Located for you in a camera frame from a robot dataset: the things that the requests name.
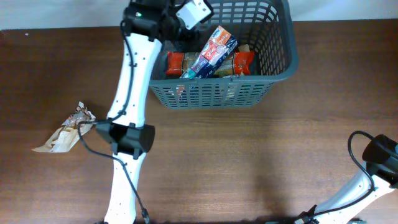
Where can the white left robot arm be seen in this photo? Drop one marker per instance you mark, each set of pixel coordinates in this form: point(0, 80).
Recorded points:
point(144, 27)

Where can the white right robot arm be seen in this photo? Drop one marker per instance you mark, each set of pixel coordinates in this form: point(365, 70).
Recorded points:
point(376, 177)

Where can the beige clear snack bag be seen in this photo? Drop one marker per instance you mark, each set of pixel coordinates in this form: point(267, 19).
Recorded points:
point(244, 48)

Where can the brown snack bag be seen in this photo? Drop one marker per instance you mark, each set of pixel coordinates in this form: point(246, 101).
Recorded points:
point(65, 137)

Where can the grey plastic lattice basket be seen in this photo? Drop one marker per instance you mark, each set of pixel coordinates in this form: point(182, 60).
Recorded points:
point(266, 26)

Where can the red brown biscuit packet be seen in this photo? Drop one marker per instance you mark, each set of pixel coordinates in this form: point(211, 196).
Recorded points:
point(236, 64)

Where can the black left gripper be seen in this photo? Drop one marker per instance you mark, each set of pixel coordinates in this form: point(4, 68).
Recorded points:
point(186, 42)

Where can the blue Kleenex tissue multipack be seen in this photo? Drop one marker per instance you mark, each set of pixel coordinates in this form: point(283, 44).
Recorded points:
point(219, 45)

